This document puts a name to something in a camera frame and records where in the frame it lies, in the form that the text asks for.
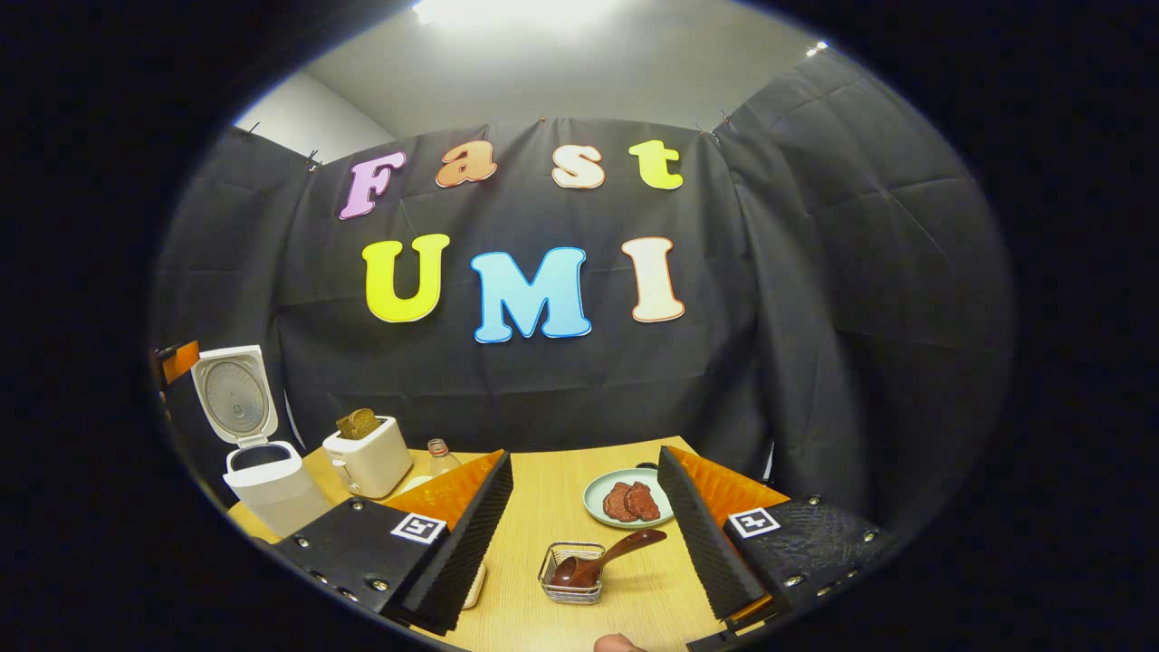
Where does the brown wooden spoon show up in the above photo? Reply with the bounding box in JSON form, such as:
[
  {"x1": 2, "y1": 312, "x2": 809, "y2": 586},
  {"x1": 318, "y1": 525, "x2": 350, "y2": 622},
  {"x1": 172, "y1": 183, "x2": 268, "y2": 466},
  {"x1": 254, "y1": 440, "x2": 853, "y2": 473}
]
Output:
[{"x1": 551, "y1": 529, "x2": 668, "y2": 590}]

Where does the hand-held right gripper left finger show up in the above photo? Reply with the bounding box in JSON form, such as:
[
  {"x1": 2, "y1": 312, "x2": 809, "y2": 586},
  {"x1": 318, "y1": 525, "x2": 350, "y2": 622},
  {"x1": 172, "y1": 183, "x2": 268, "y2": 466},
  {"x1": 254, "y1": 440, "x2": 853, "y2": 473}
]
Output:
[{"x1": 272, "y1": 450, "x2": 514, "y2": 635}]

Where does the white toaster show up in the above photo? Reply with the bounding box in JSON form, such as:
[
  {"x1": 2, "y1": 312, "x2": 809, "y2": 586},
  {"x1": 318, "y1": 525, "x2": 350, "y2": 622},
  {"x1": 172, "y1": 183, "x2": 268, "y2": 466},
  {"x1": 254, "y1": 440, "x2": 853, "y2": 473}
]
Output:
[{"x1": 322, "y1": 416, "x2": 414, "y2": 500}]

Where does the white rice cooker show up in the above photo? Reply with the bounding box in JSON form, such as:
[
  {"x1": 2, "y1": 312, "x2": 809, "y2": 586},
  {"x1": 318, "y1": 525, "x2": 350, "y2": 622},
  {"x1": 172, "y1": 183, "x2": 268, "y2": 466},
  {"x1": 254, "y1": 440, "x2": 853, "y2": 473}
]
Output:
[{"x1": 190, "y1": 345, "x2": 334, "y2": 540}]

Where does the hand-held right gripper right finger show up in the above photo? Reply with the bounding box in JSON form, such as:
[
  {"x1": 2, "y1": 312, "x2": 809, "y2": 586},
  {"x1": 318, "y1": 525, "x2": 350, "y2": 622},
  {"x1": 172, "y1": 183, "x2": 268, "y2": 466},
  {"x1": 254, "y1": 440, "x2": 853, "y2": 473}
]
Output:
[{"x1": 656, "y1": 446, "x2": 897, "y2": 635}]

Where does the pale green plate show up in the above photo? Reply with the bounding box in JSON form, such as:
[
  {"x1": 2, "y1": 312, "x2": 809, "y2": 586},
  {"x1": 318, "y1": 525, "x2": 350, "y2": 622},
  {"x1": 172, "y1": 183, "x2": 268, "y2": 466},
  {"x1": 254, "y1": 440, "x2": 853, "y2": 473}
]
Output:
[{"x1": 583, "y1": 467, "x2": 675, "y2": 530}]

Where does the black backdrop cloth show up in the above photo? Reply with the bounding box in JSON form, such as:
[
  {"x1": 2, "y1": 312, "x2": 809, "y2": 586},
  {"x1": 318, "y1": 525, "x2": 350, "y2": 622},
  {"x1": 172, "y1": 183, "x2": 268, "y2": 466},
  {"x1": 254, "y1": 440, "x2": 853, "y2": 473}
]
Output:
[{"x1": 149, "y1": 45, "x2": 1015, "y2": 544}]

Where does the large ceiling light panel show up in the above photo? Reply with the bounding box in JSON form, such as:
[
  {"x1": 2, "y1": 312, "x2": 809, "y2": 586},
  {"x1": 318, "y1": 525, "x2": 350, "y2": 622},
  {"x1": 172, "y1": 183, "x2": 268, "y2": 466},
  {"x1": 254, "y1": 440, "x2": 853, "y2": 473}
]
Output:
[{"x1": 412, "y1": 0, "x2": 626, "y2": 28}]

